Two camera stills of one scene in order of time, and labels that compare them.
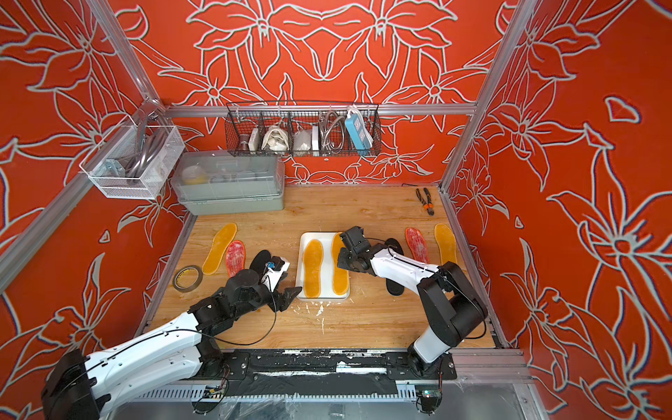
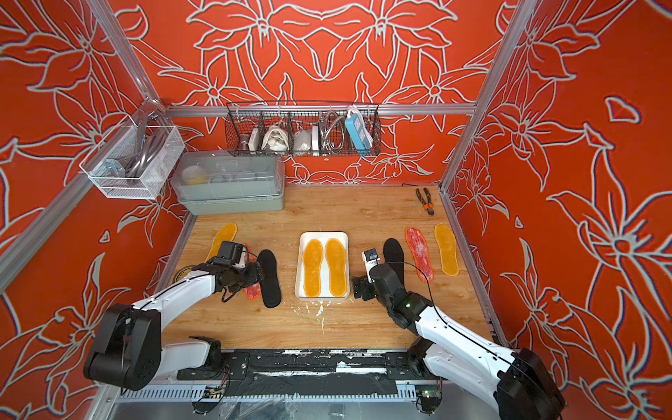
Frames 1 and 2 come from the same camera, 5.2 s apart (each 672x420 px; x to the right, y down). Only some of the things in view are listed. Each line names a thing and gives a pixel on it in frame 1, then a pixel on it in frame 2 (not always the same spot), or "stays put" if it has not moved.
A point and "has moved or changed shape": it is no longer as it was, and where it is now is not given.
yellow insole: (312, 259) stays put
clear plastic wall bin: (130, 163) stays put
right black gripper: (341, 260) -> (364, 284)
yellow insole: (220, 243) stays put
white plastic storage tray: (318, 270) stays put
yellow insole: (340, 277) has moved or changed shape
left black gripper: (281, 303) -> (255, 273)
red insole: (417, 244) stays put
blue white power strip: (359, 129) stays put
